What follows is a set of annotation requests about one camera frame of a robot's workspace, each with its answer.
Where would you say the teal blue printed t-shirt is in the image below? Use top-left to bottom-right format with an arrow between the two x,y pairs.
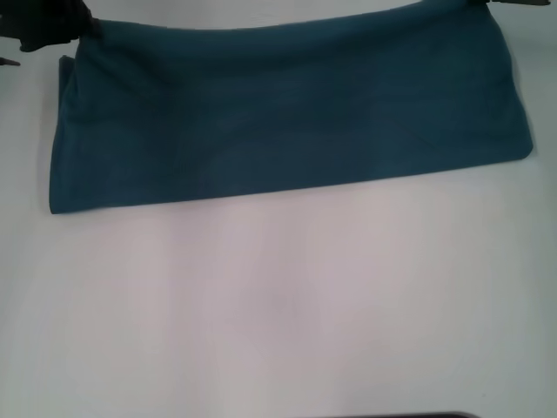
48,0 -> 535,216

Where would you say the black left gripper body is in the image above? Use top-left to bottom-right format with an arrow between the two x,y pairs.
0,0 -> 91,54

